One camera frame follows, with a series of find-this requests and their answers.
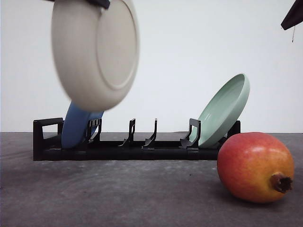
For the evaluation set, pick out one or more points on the white plate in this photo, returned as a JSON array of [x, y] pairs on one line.
[[94, 52]]

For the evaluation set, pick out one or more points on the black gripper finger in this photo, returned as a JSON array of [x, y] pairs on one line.
[[295, 15], [102, 3]]

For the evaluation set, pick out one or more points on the black plastic dish rack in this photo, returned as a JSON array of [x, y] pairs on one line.
[[48, 144]]

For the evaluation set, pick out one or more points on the blue plate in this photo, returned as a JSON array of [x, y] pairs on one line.
[[75, 126]]

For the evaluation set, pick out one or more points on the green plate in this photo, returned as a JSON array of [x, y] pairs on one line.
[[221, 111]]

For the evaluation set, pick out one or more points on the red yellow pomegranate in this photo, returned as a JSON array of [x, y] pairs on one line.
[[255, 167]]

